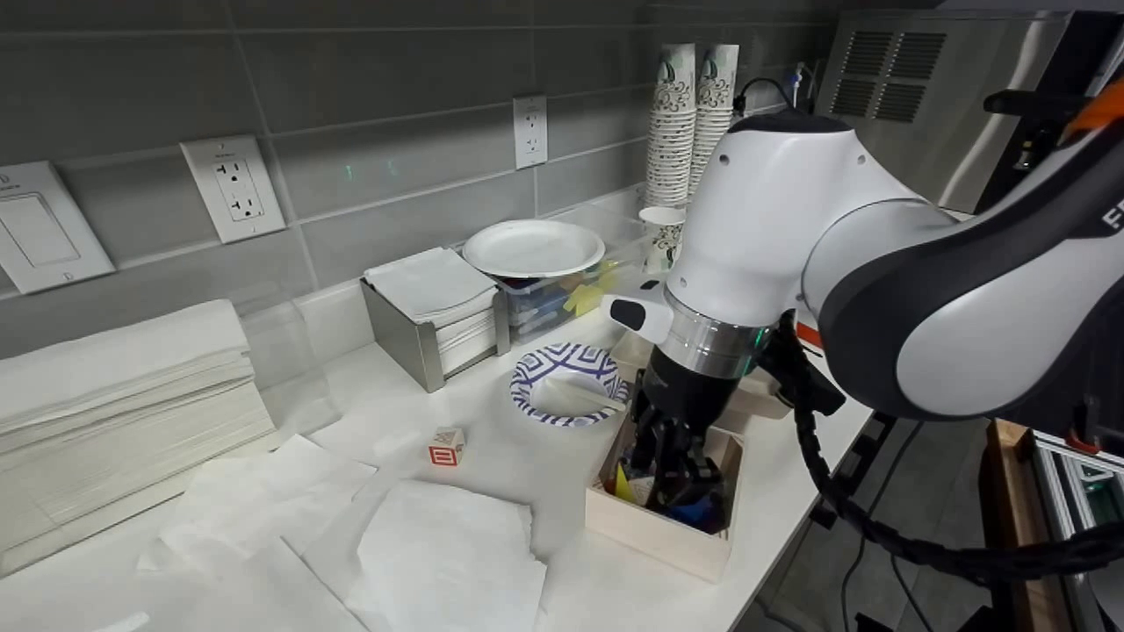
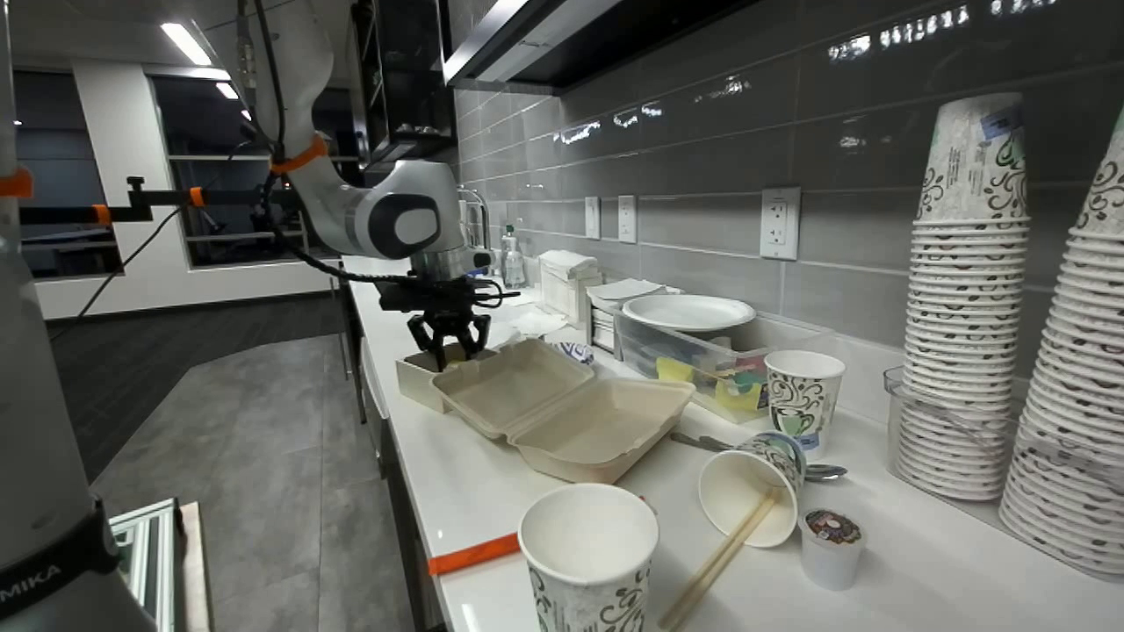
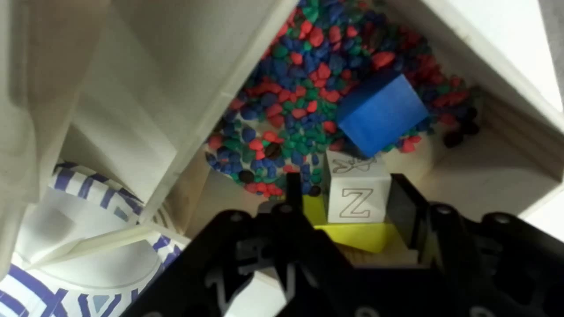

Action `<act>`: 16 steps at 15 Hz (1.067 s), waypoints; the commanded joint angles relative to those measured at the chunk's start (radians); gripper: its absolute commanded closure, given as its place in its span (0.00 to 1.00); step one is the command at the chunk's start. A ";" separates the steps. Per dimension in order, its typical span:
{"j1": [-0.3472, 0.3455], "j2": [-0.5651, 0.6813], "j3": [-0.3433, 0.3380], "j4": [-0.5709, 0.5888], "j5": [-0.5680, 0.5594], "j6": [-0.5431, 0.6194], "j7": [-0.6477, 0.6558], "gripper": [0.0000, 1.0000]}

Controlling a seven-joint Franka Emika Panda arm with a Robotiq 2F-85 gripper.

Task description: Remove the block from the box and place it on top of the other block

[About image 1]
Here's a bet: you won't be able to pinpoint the tan open box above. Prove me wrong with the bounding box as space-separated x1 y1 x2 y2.
583 368 757 586

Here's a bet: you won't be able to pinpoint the black corrugated cable conduit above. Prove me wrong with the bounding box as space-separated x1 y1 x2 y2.
765 313 1124 591

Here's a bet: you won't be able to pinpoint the plain white plate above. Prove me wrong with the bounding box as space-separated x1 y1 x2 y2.
461 219 613 283

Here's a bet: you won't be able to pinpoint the grey door with window panes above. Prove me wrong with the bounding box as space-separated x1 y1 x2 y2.
815 8 983 219

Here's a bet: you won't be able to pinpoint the white wall outlet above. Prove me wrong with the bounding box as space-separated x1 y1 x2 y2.
175 133 288 247
511 91 551 172

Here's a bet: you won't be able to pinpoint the small yellow object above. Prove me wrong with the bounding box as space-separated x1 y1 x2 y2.
608 463 643 510

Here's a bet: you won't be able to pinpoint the metal framed cart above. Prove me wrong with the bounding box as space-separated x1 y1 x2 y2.
979 416 1124 632

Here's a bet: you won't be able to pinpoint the clear plastic container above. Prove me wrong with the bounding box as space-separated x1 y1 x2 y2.
494 259 621 345

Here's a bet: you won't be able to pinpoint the white light switch plate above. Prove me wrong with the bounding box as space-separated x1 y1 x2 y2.
0 158 120 297

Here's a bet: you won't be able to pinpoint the white wooden block red pictures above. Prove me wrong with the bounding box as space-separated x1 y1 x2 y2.
424 425 472 475

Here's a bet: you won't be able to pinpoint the metal napkin holder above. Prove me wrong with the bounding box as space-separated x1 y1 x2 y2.
357 272 517 396

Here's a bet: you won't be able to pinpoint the white napkin stack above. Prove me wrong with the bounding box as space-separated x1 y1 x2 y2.
362 241 503 371

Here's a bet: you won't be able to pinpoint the patterned paper cup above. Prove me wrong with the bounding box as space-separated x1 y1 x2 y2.
635 203 695 282

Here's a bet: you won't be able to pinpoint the tall stack of paper cups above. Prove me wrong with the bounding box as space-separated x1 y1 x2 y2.
690 37 745 203
643 41 703 213

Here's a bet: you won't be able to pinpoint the black stand with orange clamps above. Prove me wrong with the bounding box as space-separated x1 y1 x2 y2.
979 0 1124 220

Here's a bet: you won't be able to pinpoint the small blue object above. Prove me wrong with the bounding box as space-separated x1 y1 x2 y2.
674 495 732 533

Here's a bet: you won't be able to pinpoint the white paper sheet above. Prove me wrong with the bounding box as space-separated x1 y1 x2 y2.
348 475 551 632
117 432 381 632

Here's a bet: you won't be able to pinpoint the folded paper towel stack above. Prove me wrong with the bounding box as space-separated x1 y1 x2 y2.
0 294 280 581

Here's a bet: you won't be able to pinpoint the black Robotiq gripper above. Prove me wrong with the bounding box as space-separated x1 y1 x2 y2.
635 349 745 452

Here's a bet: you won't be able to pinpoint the blue patterned paper plate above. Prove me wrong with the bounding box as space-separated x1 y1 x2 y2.
507 336 635 432

